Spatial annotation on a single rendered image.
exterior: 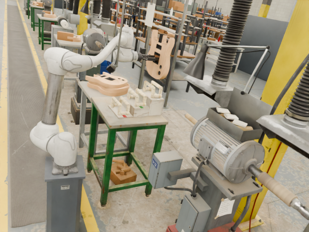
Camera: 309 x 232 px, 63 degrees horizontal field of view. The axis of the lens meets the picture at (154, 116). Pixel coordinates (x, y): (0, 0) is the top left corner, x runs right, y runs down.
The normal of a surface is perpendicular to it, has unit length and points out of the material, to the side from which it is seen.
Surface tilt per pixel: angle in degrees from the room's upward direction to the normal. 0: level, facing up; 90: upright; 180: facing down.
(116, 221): 0
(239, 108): 90
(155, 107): 90
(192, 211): 90
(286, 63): 90
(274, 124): 38
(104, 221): 0
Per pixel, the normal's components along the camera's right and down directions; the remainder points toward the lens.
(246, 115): -0.87, 0.05
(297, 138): -0.39, -0.68
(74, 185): 0.33, 0.45
